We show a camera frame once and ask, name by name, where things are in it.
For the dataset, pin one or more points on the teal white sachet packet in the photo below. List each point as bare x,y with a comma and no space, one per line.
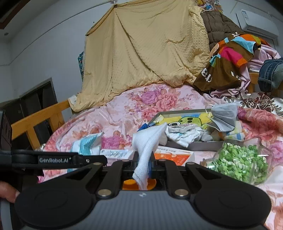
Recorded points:
88,145

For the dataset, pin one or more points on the pink floral quilt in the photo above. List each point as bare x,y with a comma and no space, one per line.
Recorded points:
256,124

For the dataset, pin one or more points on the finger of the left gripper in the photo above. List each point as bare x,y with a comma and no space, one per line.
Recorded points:
82,160

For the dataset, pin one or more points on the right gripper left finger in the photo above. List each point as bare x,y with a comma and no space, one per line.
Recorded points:
114,177

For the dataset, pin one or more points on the patterned brown white bedsheet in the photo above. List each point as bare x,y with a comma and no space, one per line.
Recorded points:
259,101

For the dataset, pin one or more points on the white air conditioner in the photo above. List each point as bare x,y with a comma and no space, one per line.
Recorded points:
257,24

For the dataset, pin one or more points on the glass jar of green stars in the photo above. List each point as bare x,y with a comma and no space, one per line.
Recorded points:
247,162

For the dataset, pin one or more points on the colourful striped brown garment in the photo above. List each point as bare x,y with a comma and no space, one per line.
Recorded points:
223,69

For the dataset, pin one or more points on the grey tray with dinosaur drawing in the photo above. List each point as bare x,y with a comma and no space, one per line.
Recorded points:
198,116

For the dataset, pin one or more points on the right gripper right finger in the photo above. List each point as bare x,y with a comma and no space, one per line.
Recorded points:
169,177

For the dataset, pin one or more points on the white cloth with blue whale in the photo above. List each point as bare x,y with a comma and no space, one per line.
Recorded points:
184,140

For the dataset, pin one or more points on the blue denim jeans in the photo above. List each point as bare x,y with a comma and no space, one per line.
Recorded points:
270,75

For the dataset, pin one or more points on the wooden bed frame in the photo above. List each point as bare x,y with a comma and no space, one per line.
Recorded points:
37,121

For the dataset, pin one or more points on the white blue text box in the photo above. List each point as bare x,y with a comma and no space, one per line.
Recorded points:
115,155

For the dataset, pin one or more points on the grey face mask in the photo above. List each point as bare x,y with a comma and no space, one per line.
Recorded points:
224,116

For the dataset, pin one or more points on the dark doorway cabinet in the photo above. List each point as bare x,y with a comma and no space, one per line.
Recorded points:
37,98

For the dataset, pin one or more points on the striped pastel towel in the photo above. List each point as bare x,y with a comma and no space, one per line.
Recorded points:
236,134

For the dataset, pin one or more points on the cartoon wall poster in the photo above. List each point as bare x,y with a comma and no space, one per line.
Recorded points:
210,5

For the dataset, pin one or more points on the yellow dotted blanket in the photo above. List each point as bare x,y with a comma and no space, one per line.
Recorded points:
139,43

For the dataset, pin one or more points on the pink lilac garment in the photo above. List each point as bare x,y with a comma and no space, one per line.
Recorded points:
266,52

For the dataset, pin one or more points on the orange and white medicine box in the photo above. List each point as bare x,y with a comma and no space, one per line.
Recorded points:
178,156

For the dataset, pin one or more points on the person's left hand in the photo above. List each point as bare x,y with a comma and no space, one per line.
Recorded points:
8,192

